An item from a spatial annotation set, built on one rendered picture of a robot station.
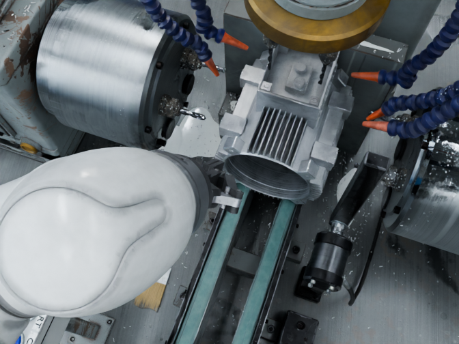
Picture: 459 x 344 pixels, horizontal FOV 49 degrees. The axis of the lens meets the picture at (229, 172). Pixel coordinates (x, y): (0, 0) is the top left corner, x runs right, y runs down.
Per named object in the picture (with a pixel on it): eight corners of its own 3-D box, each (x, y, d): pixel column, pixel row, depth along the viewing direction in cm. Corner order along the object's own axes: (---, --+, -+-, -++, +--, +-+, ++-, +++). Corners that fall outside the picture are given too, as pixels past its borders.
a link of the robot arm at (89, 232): (181, 124, 41) (42, 173, 44) (97, 127, 26) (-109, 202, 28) (223, 250, 41) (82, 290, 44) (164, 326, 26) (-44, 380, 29)
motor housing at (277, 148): (251, 94, 103) (253, 35, 85) (341, 123, 100) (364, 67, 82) (216, 181, 96) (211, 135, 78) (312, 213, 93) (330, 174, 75)
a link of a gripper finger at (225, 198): (188, 181, 51) (237, 198, 50) (201, 176, 56) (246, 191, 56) (182, 203, 52) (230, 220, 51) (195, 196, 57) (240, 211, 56)
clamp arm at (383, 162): (332, 210, 85) (368, 145, 62) (349, 216, 85) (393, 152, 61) (326, 229, 84) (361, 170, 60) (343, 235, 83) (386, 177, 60)
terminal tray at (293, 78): (276, 55, 88) (279, 29, 81) (335, 73, 86) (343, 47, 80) (253, 112, 84) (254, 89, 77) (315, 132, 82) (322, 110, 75)
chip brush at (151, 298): (166, 209, 106) (165, 208, 105) (188, 215, 106) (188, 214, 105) (133, 306, 99) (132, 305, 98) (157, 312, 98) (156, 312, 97)
